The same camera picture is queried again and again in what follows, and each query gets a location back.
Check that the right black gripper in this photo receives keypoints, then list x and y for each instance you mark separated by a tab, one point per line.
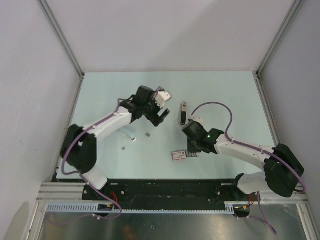
192	149

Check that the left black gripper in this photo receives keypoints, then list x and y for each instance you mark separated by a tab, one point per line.
155	119

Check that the light blue stapler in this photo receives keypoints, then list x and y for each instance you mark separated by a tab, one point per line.
128	133

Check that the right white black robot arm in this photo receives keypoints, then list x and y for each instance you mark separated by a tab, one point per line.
260	157

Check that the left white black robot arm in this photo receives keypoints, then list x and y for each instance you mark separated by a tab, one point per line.
79	151

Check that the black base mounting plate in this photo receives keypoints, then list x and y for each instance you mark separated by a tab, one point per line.
127	189

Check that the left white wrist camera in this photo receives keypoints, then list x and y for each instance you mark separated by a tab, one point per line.
161	97

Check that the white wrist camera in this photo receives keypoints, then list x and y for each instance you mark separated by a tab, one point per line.
196	119
161	97

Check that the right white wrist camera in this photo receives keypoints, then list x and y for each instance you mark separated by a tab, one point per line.
196	119

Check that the right aluminium side rail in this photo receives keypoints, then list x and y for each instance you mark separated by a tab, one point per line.
272	126

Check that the aluminium front frame rail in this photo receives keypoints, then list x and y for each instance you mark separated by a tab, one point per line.
72	192

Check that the left aluminium corner post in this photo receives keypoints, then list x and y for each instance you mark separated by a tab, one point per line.
52	20

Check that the aluminium corner post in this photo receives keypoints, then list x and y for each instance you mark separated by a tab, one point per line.
52	20
280	34

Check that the right aluminium corner post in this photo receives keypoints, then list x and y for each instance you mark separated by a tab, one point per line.
280	34

